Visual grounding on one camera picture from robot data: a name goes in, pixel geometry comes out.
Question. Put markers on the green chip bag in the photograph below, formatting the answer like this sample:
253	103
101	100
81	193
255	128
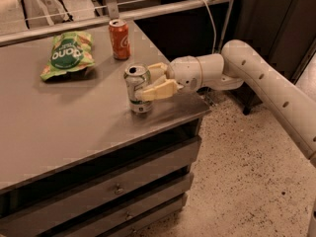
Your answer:
71	52

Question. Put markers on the grey drawer cabinet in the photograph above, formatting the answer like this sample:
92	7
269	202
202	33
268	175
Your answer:
75	161

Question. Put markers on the grey metal railing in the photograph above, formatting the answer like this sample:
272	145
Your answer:
24	20

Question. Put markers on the white green 7up can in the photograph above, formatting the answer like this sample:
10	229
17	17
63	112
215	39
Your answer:
136	78

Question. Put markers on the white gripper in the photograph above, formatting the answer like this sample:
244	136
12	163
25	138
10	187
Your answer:
184	70

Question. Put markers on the orange soda can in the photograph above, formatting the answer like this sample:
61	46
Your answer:
118	30

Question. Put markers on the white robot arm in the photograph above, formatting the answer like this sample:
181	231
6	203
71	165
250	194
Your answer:
236	64

